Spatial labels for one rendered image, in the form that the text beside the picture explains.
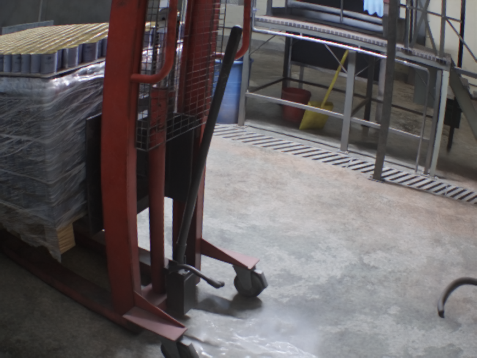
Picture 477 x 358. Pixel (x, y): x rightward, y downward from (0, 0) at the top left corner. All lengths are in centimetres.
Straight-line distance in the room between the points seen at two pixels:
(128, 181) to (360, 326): 128
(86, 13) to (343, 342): 417
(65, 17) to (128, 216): 394
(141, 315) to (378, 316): 116
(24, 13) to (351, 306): 509
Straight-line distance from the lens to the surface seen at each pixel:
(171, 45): 156
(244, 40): 203
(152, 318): 200
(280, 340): 224
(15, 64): 187
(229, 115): 491
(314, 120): 497
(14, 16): 638
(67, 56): 179
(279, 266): 278
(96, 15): 515
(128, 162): 176
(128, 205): 182
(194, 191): 196
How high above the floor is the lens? 147
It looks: 22 degrees down
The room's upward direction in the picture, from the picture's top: 5 degrees clockwise
